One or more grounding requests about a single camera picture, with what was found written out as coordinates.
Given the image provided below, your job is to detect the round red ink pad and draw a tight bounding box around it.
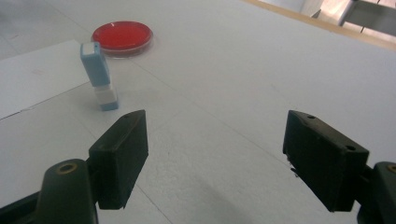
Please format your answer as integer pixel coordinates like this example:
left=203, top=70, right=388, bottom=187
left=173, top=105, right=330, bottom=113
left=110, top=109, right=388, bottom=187
left=91, top=21, right=154, bottom=60

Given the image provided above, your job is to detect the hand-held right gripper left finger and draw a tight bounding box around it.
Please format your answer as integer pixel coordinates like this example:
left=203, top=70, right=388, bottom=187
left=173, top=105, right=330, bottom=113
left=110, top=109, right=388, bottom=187
left=88, top=109, right=149, bottom=210

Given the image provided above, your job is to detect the white paper sheet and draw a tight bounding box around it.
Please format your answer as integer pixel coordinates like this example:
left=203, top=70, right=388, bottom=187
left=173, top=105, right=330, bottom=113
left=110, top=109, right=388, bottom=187
left=0, top=38, right=92, bottom=120

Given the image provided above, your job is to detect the white metal desk frame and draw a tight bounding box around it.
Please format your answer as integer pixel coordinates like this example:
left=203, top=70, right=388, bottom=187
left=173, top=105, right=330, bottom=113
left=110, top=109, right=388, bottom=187
left=337, top=0, right=396, bottom=36

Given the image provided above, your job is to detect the blue and white stamp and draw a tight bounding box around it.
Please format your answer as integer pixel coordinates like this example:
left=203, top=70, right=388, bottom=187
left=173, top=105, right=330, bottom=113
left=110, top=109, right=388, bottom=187
left=79, top=41, right=119, bottom=105

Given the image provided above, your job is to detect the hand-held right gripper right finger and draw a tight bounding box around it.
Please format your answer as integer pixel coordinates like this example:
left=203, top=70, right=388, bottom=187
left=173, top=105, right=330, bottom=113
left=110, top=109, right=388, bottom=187
left=282, top=109, right=370, bottom=213

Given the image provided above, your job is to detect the blue stamp cap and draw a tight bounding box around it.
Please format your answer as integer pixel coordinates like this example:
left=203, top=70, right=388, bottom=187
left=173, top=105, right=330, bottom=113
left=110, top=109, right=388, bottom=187
left=99, top=102, right=120, bottom=112

